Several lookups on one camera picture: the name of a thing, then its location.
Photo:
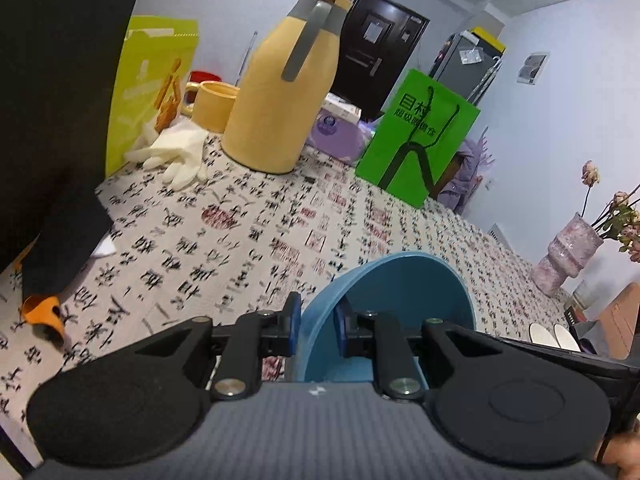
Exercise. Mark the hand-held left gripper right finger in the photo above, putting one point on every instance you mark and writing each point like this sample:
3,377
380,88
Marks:
341,330

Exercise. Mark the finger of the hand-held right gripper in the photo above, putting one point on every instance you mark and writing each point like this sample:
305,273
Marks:
525,350

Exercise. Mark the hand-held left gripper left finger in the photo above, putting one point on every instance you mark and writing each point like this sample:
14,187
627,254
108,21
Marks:
295,325

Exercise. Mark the cream plate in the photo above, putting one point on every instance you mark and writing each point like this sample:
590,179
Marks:
540,334

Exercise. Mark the white bowl with black rim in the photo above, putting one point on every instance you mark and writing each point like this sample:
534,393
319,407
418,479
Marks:
566,337

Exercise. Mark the blue bowl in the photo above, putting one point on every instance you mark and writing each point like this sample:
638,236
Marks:
400,285

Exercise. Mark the person's right hand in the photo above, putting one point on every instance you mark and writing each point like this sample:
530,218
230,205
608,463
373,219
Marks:
622,455

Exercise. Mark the red-topped box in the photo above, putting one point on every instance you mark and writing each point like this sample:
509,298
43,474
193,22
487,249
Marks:
572,316

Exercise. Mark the grey and purple cloth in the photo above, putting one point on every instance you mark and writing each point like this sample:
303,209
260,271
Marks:
592,332

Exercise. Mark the clear drinking glass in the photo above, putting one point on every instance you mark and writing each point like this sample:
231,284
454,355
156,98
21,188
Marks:
582,297

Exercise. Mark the pink textured vase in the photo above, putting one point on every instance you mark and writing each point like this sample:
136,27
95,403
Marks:
565,255

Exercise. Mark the printed calligraphy tablecloth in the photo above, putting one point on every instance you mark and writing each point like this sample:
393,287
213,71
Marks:
200,260

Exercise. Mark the dried pink rose bouquet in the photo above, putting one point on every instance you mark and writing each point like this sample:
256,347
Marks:
625,215

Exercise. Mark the purple puffer jacket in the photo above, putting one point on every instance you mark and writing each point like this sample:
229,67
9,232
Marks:
465,180

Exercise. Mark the green paper bag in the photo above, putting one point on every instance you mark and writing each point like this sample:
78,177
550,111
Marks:
400,150

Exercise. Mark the purple tissue pack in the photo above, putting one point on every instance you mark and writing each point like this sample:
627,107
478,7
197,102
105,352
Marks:
335,135

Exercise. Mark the white paper scrap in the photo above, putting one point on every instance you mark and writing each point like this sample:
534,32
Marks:
106,249

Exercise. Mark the white rubber glove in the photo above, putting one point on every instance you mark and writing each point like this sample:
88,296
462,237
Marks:
180,145

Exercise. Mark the yellow thermos jug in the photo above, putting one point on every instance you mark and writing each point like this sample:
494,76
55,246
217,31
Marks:
270,110

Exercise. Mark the white flat box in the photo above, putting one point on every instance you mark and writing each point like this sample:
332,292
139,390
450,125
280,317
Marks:
342,107

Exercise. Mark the yellow mug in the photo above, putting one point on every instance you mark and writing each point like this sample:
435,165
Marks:
210,105

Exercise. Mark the dark entrance door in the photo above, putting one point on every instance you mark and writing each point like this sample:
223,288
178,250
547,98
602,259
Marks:
360,75

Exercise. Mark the red bucket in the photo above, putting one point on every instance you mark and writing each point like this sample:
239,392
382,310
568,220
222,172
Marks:
205,76

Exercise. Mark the grey refrigerator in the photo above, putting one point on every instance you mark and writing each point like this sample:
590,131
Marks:
470,75

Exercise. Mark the yellow-green snack bag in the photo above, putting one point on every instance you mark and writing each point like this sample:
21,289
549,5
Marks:
145,85

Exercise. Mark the yellow box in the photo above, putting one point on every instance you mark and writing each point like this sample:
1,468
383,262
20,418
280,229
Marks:
492,40

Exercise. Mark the black paper bag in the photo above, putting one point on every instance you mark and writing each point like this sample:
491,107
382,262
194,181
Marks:
50,110

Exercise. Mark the grey wall panel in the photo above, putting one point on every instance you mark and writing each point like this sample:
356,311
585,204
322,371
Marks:
532,67

